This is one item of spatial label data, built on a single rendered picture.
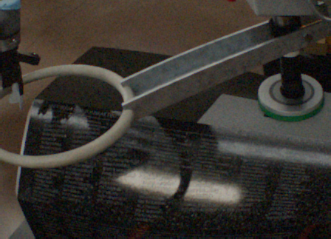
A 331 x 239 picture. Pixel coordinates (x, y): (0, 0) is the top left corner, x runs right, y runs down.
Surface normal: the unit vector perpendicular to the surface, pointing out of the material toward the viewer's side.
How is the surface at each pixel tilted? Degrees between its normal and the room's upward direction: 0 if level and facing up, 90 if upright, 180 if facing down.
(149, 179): 45
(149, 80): 90
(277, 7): 90
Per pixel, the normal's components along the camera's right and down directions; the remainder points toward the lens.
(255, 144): -0.42, -0.24
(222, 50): 0.10, 0.50
